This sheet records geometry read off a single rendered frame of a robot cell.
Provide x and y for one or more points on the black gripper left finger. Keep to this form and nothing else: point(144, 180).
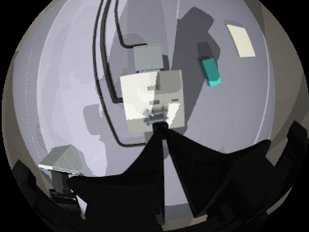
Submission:
point(140, 186)

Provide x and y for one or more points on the teal rectangular block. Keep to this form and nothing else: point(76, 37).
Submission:
point(210, 71)

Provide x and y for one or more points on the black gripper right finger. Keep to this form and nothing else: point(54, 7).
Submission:
point(204, 172)

